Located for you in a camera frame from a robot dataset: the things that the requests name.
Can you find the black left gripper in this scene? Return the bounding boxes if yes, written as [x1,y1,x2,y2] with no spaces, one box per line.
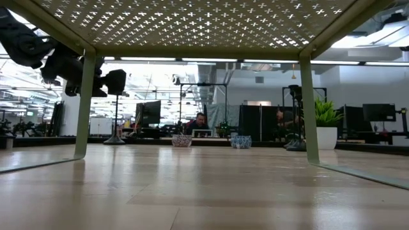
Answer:
[40,41,127,98]

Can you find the blue patterned tin candle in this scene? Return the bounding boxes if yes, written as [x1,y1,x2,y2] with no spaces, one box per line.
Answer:
[230,135,252,150]

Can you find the green perforated metal shelf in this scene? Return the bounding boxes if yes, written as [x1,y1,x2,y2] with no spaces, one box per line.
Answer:
[0,0,409,191]

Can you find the ceiling light strip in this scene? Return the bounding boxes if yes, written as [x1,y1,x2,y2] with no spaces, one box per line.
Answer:
[181,57,238,63]
[244,59,300,64]
[120,57,177,62]
[311,60,360,65]
[366,61,409,66]

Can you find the black background monitor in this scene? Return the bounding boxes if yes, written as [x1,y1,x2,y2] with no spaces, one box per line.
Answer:
[362,103,397,123]
[135,100,162,129]

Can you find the white cabinet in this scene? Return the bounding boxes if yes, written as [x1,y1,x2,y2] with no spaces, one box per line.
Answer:
[89,117,113,136]

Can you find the black leaning panels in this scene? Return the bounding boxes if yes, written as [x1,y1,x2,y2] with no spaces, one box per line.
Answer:
[50,101,65,137]

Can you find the person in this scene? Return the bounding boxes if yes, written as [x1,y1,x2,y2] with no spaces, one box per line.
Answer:
[276,108,301,141]
[186,112,210,137]

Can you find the white framed laptop screen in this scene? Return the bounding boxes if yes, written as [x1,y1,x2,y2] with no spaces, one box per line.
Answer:
[191,128,214,139]

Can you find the grey hanging sheet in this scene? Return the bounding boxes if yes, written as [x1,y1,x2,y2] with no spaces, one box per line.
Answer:
[204,102,240,128]

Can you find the background plant with flowers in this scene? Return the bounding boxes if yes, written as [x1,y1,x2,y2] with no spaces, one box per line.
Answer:
[215,121,231,139]

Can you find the dark potted plant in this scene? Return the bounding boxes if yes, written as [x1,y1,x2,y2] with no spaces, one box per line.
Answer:
[0,118,16,150]

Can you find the black divider panel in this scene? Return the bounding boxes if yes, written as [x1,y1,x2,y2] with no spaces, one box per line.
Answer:
[239,104,260,142]
[261,105,279,142]

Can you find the green plant in white pot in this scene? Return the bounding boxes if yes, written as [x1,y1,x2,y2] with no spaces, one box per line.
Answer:
[314,96,345,151]

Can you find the silver ventilation duct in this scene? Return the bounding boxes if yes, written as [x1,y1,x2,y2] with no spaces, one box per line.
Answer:
[196,63,218,103]

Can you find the black background rig frame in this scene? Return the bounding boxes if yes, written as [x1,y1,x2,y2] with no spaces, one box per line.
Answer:
[282,85,328,106]

